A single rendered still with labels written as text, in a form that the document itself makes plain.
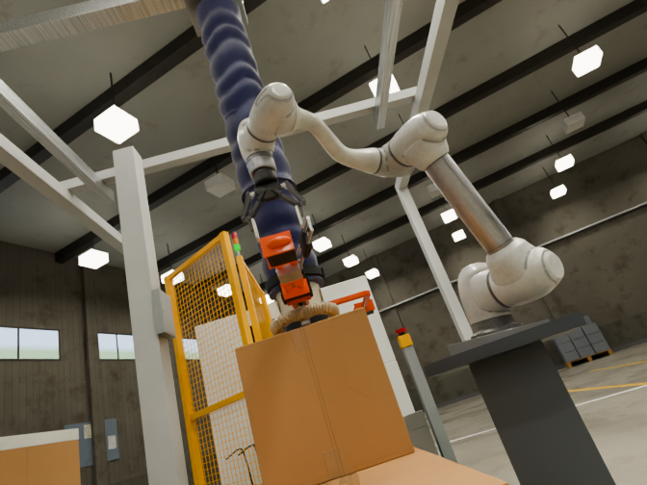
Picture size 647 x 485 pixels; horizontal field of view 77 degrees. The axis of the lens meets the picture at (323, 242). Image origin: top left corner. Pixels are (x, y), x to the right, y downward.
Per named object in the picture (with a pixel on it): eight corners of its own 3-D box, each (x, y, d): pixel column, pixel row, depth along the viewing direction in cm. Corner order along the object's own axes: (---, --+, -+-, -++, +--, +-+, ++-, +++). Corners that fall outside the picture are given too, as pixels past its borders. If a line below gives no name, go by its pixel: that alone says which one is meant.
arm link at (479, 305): (489, 323, 164) (470, 271, 171) (527, 310, 149) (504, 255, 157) (460, 328, 156) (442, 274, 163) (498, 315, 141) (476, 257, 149)
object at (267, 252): (270, 269, 101) (265, 251, 103) (297, 261, 102) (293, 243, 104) (263, 257, 93) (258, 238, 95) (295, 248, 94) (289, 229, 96)
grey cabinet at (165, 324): (168, 340, 273) (163, 298, 285) (177, 337, 273) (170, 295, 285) (156, 334, 255) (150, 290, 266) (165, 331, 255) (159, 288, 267)
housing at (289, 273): (280, 285, 113) (276, 270, 114) (303, 278, 113) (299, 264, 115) (276, 277, 106) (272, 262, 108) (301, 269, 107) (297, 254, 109)
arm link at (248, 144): (239, 169, 132) (250, 142, 122) (229, 133, 138) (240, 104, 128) (270, 170, 138) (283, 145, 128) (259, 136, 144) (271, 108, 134)
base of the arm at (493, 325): (519, 331, 161) (513, 317, 163) (524, 326, 141) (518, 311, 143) (473, 343, 165) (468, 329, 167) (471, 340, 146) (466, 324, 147)
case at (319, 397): (301, 470, 159) (276, 368, 174) (399, 438, 159) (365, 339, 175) (266, 501, 104) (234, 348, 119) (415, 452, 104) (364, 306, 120)
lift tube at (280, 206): (273, 305, 166) (223, 114, 206) (325, 290, 168) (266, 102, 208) (264, 290, 146) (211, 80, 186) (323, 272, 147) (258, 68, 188)
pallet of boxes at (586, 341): (608, 354, 1365) (586, 316, 1418) (613, 353, 1285) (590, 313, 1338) (566, 367, 1405) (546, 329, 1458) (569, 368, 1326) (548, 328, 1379)
